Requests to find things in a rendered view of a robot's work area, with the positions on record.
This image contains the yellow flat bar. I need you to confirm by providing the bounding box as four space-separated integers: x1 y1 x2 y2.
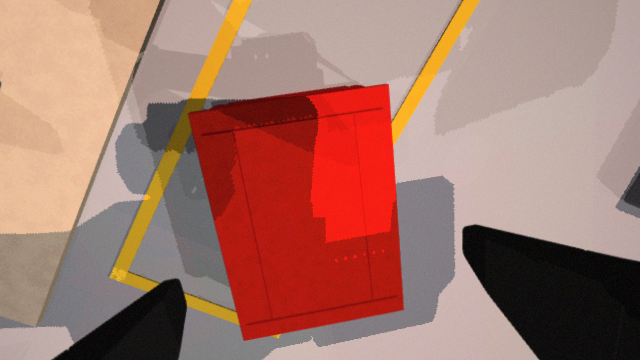
109 0 479 325

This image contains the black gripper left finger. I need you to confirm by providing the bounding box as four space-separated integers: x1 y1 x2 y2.
52 278 187 360

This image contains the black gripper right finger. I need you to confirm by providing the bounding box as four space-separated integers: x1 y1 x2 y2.
462 225 640 360

